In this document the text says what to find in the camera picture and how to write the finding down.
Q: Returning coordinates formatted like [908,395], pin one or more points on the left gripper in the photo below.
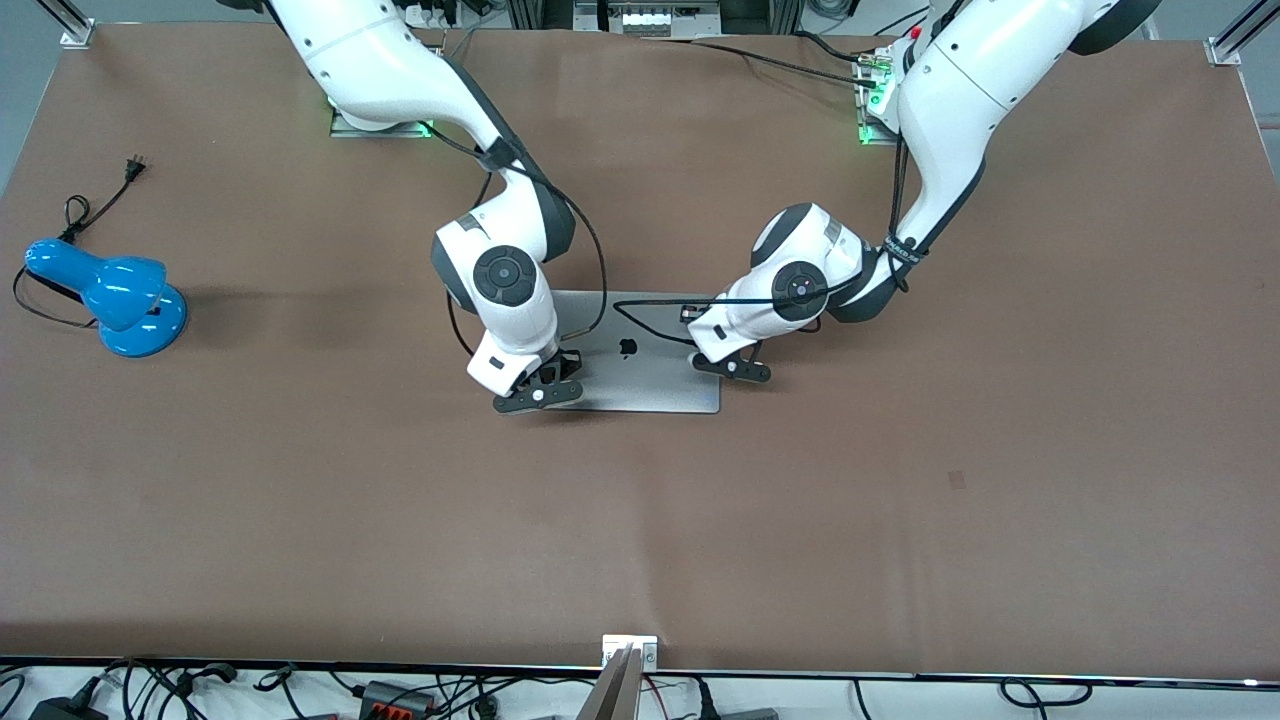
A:
[693,312]

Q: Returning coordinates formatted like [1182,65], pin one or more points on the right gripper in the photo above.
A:
[568,364]

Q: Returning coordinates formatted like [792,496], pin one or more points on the grey laptop with black keyboard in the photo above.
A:
[640,375]

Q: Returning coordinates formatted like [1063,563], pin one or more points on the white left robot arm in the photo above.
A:
[960,90]

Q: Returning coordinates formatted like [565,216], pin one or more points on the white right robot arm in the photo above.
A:
[370,60]

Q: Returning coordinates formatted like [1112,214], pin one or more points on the black plug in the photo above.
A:
[707,705]

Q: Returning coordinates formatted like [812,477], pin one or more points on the orange and black connector block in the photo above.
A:
[395,697]

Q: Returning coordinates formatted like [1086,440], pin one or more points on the small white power strip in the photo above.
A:
[430,12]

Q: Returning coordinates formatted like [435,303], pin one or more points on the grey box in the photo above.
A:
[750,714]

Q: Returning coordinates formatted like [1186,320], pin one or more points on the blue desk lamp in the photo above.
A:
[130,300]

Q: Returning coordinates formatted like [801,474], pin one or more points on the black power adapter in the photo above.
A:
[65,712]

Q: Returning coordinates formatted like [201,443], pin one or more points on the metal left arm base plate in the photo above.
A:
[868,135]

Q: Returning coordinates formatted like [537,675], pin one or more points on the silver camera mount bracket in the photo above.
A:
[645,655]

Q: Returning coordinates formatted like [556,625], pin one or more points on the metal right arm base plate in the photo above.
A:
[345,130]

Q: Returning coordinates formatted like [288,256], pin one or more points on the aluminium camera mount bar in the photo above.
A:
[612,695]

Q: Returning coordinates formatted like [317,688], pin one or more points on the aluminium frame post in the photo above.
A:
[1235,40]
[75,25]

